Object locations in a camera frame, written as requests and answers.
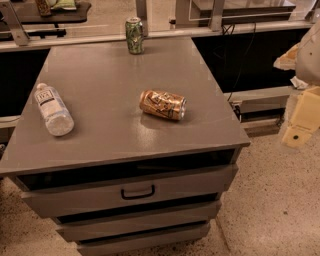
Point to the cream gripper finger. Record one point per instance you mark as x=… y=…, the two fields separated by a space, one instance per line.
x=305 y=119
x=287 y=61

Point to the orange soda can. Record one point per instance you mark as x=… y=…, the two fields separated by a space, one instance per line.
x=163 y=104

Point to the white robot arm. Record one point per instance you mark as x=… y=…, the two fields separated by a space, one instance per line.
x=304 y=59

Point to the green soda can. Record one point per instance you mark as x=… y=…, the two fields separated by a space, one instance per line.
x=134 y=35

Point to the brown snack can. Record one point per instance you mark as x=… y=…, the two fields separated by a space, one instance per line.
x=43 y=8

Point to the top grey drawer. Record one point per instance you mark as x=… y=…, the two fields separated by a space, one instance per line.
x=90 y=197

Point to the grey drawer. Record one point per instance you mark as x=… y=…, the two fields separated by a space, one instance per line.
x=90 y=197
x=173 y=235
x=139 y=221

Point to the middle grey drawer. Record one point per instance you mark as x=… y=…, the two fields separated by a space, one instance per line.
x=139 y=221

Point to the bottom grey drawer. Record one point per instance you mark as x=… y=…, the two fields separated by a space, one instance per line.
x=173 y=235

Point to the grey drawer cabinet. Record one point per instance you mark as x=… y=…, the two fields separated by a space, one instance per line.
x=113 y=138

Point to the green chip bag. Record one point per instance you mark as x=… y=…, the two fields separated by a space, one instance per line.
x=68 y=5

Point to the clear plastic water bottle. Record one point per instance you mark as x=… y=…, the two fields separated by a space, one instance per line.
x=57 y=118

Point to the black background table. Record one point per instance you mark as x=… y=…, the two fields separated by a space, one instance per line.
x=28 y=14

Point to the black drawer handle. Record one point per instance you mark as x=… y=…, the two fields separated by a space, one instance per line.
x=149 y=191

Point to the grey metal rail frame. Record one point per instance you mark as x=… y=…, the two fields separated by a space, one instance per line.
x=165 y=18

